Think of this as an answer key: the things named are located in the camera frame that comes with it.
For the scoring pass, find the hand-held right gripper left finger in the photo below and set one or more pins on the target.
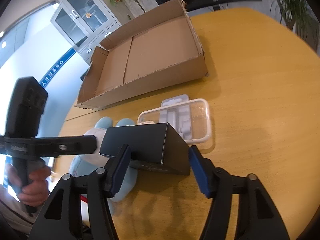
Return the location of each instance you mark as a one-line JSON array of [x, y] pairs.
[[119, 172]]

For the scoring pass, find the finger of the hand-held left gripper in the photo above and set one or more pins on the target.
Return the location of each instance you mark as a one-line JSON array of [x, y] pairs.
[[75, 145]]

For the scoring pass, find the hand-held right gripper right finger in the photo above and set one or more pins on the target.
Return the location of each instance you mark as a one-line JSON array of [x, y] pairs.
[[200, 172]]

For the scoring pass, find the light blue plush toy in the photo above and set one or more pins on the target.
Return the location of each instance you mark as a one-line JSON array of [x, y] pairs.
[[106, 124]]

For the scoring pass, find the black product box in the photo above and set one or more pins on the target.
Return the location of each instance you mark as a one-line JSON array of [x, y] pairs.
[[150, 140]]

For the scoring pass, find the cardboard box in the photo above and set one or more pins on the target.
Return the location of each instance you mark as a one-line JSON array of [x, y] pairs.
[[155, 55]]

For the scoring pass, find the person's left forearm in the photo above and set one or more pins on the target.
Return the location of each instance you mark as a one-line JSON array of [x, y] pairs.
[[12, 215]]

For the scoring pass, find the person's left hand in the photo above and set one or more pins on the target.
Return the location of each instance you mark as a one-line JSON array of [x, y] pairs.
[[32, 192]]

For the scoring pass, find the dark object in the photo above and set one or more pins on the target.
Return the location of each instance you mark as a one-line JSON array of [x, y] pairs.
[[83, 75]]

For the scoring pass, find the grey glass-door cabinet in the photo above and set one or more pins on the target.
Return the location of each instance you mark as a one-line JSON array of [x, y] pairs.
[[82, 17]]

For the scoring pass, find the palm plant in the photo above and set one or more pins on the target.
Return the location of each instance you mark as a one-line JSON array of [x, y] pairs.
[[297, 12]]

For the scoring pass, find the blue wall sign strip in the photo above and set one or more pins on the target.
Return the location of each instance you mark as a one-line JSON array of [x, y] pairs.
[[56, 67]]

